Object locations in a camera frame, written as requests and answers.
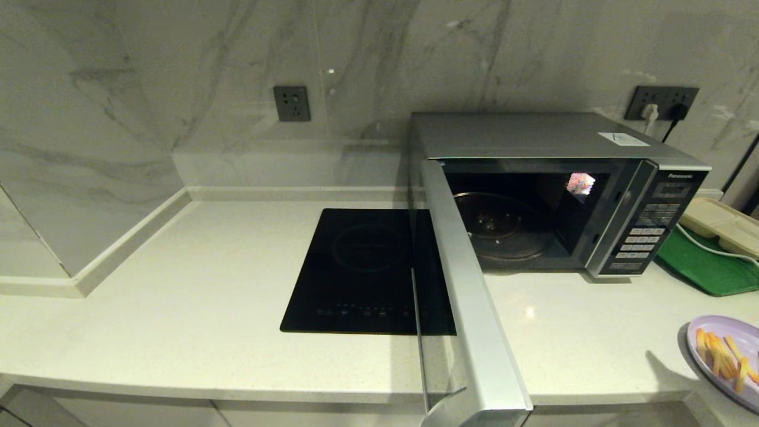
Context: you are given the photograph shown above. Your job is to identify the black glass microwave door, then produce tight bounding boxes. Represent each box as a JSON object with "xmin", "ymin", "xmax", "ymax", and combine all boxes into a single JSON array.
[{"xmin": 409, "ymin": 159, "xmax": 533, "ymax": 427}]

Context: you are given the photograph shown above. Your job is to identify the purple round plate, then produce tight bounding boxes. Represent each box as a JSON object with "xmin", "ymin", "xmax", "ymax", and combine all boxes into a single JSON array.
[{"xmin": 686, "ymin": 315, "xmax": 759, "ymax": 414}]

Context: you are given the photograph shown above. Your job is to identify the silver Panasonic microwave oven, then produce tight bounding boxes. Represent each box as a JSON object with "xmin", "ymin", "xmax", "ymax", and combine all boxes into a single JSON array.
[{"xmin": 409, "ymin": 113, "xmax": 711, "ymax": 278}]

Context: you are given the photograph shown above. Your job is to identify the black induction cooktop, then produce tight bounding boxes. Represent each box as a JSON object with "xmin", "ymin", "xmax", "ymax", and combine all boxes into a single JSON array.
[{"xmin": 280, "ymin": 208, "xmax": 457, "ymax": 336}]

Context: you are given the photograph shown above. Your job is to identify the white label sticker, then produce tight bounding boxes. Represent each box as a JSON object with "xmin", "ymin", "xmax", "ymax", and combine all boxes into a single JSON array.
[{"xmin": 597, "ymin": 132, "xmax": 650, "ymax": 148}]

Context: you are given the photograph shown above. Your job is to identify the grey cabinet front panel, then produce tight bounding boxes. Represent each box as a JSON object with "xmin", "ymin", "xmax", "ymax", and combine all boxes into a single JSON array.
[{"xmin": 528, "ymin": 403, "xmax": 691, "ymax": 427}]

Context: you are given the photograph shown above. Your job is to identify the green plastic tray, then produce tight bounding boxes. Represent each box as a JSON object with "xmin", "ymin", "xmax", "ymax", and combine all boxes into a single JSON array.
[{"xmin": 655, "ymin": 225, "xmax": 759, "ymax": 297}]

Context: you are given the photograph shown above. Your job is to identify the grey single wall socket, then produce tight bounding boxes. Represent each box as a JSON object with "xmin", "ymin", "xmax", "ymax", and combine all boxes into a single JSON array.
[{"xmin": 273, "ymin": 86, "xmax": 311, "ymax": 122}]

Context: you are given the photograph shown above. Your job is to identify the grey double wall socket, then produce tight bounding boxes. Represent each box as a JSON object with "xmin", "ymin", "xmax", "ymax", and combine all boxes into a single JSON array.
[{"xmin": 624, "ymin": 87, "xmax": 699, "ymax": 122}]

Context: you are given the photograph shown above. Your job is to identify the white cable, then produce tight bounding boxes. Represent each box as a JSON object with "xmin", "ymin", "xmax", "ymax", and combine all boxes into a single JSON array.
[{"xmin": 675, "ymin": 224, "xmax": 759, "ymax": 262}]

